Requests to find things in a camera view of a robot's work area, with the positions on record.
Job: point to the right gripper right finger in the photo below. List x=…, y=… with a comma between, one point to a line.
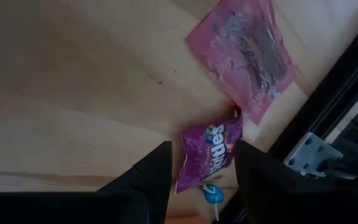
x=259, y=174

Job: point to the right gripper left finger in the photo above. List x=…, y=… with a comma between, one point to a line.
x=157, y=174

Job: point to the purple Skittles candy pack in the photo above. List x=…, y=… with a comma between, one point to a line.
x=207, y=155

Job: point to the pink translucent candy pack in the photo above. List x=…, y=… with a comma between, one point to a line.
x=244, y=53

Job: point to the blue wrapped lollipop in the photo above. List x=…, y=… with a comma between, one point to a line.
x=213, y=194

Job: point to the grey metal bracket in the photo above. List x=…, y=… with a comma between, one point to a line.
x=309, y=152

